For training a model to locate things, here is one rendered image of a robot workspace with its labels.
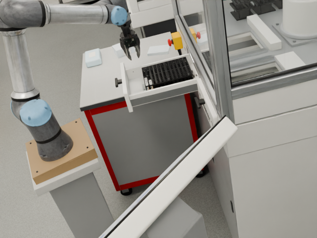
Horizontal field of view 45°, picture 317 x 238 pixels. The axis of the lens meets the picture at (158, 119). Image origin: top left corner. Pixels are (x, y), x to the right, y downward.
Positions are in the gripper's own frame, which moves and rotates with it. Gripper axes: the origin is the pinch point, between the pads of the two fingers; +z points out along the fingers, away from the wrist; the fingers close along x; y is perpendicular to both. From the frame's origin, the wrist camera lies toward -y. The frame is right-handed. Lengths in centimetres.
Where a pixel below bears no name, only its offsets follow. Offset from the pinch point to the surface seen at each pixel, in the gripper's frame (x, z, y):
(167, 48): 19.9, 14.9, -26.6
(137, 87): -2.6, 8.2, 16.2
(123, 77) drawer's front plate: -7.2, -1.1, 20.0
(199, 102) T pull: 20, 1, 52
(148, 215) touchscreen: -5, -27, 122
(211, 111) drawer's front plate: 23, -1, 62
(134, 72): -2.3, 5.1, 7.5
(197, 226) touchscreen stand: 4, -9, 115
